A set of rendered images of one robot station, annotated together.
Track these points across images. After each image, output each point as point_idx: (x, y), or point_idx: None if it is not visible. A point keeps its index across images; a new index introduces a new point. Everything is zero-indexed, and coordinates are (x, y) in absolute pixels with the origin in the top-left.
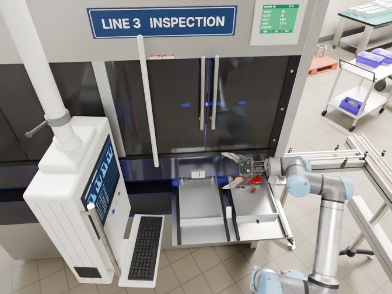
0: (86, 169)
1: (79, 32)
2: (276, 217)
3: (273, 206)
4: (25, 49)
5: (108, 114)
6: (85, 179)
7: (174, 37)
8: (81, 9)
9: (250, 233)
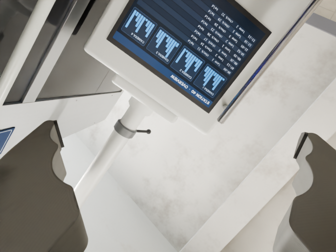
0: (173, 105)
1: (23, 129)
2: None
3: None
4: (96, 186)
5: (71, 26)
6: (186, 105)
7: None
8: (5, 150)
9: None
